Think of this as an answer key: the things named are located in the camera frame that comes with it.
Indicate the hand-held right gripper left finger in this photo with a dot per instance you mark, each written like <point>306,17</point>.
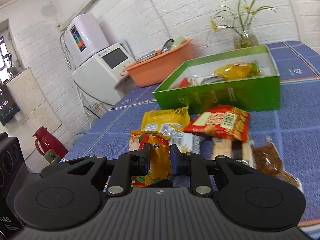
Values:
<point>147,157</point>

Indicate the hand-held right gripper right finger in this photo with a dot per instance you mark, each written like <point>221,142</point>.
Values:
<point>175,160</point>

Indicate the orange red green snack packet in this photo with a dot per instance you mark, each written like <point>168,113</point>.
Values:
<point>157,160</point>

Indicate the small clear white label packet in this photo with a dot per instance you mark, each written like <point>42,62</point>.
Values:
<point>187,142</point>

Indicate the white black snack packet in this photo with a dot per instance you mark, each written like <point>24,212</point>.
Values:
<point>225,150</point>

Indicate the clear red date roll packet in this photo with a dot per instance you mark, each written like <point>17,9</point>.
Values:
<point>183,82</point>

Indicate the green cardboard box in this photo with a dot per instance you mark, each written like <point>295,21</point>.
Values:
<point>225,97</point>

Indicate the clear brown jerky packet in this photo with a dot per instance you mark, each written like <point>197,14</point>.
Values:
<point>267,162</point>

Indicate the yellow green snack packet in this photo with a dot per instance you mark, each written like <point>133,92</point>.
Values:
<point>235,71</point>

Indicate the red thermos jug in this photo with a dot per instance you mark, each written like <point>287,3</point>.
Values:
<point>50,142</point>

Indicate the black chalkboard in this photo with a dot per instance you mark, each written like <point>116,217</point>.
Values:
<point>7,105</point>

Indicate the glass jar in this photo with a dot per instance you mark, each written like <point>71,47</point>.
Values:
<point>96,110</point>

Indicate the orange plastic basin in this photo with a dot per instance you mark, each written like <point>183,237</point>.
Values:
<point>155,70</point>

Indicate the white appliance with screen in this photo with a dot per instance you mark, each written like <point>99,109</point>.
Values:
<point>100,80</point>

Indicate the metal bowl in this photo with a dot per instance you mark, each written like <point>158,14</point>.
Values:
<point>167,45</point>

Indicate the light green plate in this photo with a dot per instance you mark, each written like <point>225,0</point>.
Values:
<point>179,42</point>

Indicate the white water purifier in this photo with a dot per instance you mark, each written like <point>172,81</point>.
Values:
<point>87,37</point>

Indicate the glass vase with yellow flowers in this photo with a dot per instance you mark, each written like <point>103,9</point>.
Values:
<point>246,40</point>

